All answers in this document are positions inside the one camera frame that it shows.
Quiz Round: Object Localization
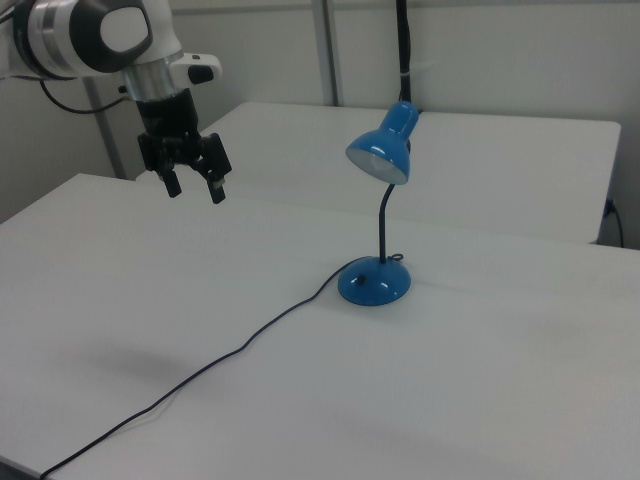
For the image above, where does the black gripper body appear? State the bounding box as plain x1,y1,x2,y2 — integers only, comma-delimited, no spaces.
134,87,207,174

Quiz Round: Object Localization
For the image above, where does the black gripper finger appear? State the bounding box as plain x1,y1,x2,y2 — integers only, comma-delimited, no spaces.
137,132,183,200
195,130,235,206

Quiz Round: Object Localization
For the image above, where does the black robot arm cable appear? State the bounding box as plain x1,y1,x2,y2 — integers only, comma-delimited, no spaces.
38,79,127,115

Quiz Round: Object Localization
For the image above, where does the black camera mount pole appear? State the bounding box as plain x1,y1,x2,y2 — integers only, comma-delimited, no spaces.
395,0,417,109

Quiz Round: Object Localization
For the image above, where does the black lamp power cord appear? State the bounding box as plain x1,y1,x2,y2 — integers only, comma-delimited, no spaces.
39,252,404,480

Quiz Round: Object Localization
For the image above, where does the blue gooseneck desk lamp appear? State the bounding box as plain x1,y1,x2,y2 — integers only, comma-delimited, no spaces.
337,100,421,308

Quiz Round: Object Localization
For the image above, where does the grey metal partition post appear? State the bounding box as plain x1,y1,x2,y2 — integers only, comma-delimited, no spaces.
313,0,345,107
82,77,127,180

